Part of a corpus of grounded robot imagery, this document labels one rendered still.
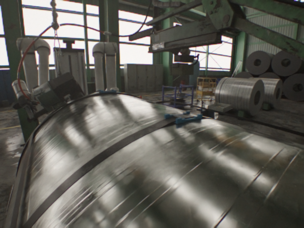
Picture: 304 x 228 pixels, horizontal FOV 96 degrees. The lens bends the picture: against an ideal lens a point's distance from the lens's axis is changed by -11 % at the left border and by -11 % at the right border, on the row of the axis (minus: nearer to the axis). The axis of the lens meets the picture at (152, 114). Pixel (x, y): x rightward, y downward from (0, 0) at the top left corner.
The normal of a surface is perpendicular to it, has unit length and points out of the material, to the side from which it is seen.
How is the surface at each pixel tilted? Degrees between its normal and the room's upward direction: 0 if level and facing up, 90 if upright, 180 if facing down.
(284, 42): 90
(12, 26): 90
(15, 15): 90
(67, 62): 90
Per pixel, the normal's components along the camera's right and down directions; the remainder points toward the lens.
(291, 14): -0.91, 0.11
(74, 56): 0.68, 0.19
